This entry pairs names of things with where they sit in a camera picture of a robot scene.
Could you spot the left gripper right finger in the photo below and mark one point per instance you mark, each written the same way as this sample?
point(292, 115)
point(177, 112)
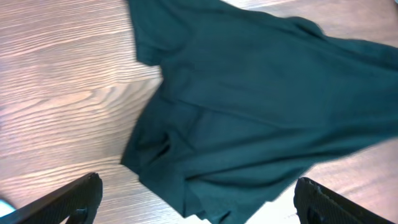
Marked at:
point(316, 204)

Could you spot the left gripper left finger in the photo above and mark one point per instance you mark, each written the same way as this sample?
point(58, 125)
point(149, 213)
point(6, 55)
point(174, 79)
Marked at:
point(75, 203)

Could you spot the black t-shirt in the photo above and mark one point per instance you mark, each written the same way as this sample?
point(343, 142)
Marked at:
point(248, 103)

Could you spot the light blue cloth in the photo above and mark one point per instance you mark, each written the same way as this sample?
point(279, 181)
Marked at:
point(6, 208)

